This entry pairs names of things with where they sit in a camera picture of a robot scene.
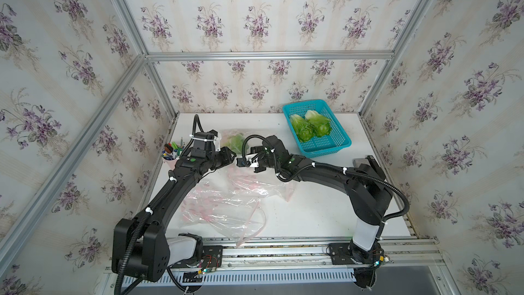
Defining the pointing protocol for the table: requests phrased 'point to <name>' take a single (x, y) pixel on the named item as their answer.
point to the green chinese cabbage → (303, 128)
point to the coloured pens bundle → (171, 151)
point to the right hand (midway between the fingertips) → (248, 151)
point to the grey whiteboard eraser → (368, 165)
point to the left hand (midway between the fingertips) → (234, 155)
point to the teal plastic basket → (337, 139)
